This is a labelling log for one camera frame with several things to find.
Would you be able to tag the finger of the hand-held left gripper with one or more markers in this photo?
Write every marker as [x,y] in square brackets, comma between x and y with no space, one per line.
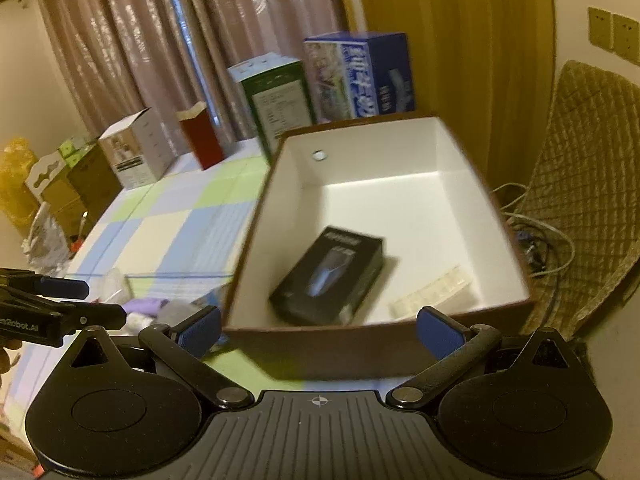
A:
[65,288]
[100,316]

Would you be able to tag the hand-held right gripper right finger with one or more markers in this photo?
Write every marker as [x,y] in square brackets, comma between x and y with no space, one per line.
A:
[440,332]

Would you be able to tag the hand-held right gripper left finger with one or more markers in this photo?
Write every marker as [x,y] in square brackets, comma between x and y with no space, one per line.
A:
[200,332]

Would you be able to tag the brown storage box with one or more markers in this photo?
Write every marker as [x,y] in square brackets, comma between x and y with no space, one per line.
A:
[400,200]

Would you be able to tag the person's left hand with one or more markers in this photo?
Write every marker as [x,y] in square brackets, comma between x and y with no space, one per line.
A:
[6,357]

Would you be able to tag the clear plastic packet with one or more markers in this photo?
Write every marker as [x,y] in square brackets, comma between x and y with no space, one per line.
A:
[115,285]

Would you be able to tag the clear plastic pill organizer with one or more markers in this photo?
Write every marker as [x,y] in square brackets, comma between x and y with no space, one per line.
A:
[432,292]

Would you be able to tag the purple tube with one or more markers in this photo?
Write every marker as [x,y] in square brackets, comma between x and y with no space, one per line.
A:
[145,305]

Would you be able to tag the clear plastic bag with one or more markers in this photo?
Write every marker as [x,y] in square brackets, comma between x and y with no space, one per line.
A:
[47,237]

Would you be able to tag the cardboard box with white flap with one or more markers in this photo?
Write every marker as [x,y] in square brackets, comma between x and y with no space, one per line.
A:
[52,185]

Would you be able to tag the checked bed sheet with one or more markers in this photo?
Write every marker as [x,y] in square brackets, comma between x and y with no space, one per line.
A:
[165,230]

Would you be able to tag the yellow plastic bag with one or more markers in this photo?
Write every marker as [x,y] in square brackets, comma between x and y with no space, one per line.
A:
[17,180]

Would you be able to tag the black product box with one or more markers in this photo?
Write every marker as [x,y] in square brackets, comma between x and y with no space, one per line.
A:
[330,275]

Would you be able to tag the small green box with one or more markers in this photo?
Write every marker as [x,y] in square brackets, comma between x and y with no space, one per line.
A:
[75,149]

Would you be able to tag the white carton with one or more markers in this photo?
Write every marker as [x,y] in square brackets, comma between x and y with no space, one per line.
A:
[135,150]

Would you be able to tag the red carton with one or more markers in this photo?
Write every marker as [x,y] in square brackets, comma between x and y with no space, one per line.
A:
[202,135]

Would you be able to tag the green carton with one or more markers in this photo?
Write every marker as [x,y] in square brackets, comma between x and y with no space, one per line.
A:
[275,100]

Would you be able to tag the pink curtain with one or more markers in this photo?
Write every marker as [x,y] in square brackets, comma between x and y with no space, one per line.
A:
[125,35]

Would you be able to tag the blue carton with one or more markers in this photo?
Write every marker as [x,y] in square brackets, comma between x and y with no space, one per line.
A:
[360,75]

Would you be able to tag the wooden wardrobe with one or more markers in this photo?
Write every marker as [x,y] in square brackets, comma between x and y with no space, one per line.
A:
[475,35]

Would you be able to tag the wall socket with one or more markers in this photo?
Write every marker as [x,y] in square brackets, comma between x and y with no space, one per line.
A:
[627,40]
[600,27]

